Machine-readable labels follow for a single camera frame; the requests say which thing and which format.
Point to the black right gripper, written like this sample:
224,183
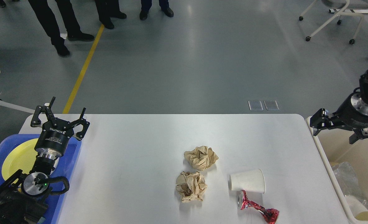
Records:
353,112

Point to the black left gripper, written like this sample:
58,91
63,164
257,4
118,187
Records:
53,140

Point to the yellow plastic plate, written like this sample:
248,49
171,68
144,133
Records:
22,157

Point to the aluminium foil tray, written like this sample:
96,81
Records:
348,181

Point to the cream paper cup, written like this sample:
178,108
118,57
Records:
358,210

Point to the white paper cup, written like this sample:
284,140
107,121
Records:
252,181

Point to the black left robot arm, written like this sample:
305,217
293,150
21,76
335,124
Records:
23,196

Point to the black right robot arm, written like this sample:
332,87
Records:
363,90

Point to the white waste bin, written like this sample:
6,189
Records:
333,146

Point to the white pink plate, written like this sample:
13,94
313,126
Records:
55,163

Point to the right floor socket plate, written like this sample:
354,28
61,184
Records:
271,105

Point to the floor socket plate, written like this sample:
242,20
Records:
271,105
255,105

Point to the left floor socket plate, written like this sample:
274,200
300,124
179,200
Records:
255,105

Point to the bystander black trousers left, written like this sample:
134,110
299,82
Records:
48,21

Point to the bystander black trousers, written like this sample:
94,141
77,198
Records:
107,9
48,21

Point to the red foil wrapper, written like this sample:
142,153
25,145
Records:
270,215

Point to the white rolling chair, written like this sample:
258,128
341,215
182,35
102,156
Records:
341,8

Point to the bystander black trousers middle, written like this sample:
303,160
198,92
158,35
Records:
107,9

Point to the bystander dark blue trousers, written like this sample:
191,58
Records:
146,5

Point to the crumpled brown paper lower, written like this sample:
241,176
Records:
191,186

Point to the crumpled brown paper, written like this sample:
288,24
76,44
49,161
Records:
191,186
201,157

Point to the crumpled brown paper upper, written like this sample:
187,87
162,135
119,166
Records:
201,157

